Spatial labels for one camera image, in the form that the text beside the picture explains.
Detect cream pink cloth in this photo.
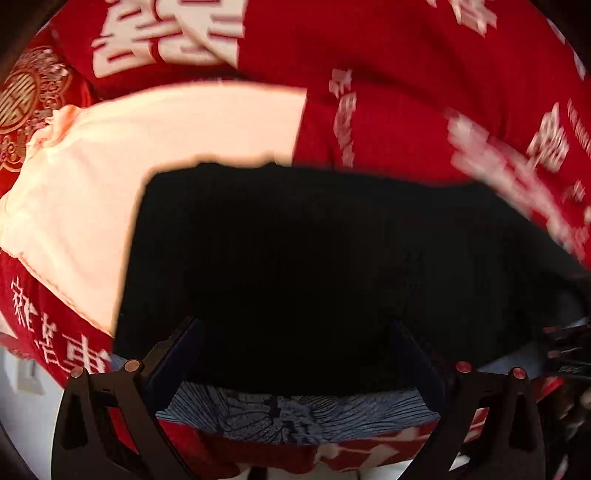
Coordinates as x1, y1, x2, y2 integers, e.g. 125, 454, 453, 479
0, 83, 308, 339

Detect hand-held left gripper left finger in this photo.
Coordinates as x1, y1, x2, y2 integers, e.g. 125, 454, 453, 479
51, 316, 206, 480

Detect grey-blue patterned cloth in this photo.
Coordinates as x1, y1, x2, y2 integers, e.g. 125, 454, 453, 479
154, 381, 441, 448

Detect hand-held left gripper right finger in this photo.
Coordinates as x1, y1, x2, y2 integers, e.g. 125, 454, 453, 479
390, 318, 548, 480

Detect red blanket with white print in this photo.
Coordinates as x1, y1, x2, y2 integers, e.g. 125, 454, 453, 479
0, 0, 591, 480

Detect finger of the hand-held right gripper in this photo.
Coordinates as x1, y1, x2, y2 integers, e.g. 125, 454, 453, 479
542, 324, 591, 352
547, 351, 591, 378

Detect red gold embroidered pillow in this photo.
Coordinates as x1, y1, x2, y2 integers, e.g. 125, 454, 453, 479
0, 37, 95, 197

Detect black pants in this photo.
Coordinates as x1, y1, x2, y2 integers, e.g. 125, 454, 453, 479
113, 161, 591, 398

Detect white wall socket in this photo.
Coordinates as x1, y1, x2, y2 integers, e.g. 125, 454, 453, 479
15, 357, 45, 396

